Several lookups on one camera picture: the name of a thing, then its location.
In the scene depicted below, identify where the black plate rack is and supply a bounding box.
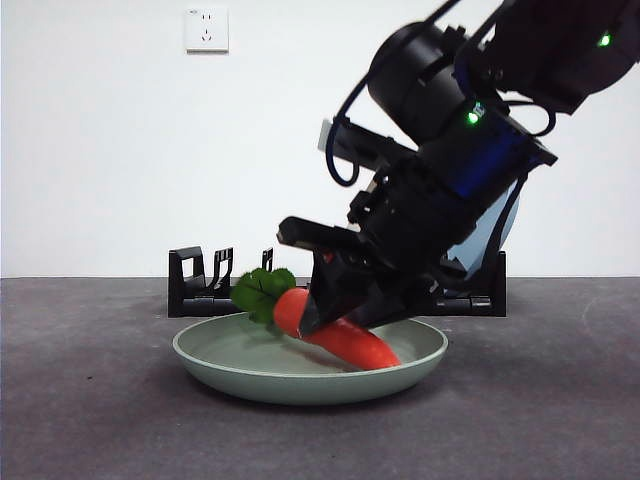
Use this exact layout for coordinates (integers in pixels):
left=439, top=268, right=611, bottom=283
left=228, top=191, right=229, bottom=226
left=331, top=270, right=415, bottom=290
left=168, top=246, right=507, bottom=319

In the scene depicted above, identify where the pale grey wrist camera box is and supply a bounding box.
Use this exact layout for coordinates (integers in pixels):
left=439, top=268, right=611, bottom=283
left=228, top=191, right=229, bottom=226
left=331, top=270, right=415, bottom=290
left=318, top=117, right=346, bottom=156

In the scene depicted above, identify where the dark blue camera cable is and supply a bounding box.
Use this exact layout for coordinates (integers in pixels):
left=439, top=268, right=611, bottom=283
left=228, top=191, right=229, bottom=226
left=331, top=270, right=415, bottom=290
left=323, top=0, right=461, bottom=187

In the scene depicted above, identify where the orange carrot with green leaves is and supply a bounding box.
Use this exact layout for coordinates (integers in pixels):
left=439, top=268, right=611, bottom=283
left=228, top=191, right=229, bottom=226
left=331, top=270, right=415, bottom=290
left=229, top=268, right=403, bottom=372

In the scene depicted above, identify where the green plate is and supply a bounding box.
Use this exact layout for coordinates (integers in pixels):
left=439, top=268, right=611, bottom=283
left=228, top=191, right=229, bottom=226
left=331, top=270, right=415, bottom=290
left=172, top=312, right=450, bottom=406

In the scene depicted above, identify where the blue plate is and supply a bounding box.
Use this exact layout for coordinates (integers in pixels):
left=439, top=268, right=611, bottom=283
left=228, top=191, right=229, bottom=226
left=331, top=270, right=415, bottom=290
left=443, top=179, right=521, bottom=279

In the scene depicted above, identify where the white wall socket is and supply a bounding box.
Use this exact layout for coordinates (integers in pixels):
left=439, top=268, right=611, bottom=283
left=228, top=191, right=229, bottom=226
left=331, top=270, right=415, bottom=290
left=185, top=7, right=230, bottom=55

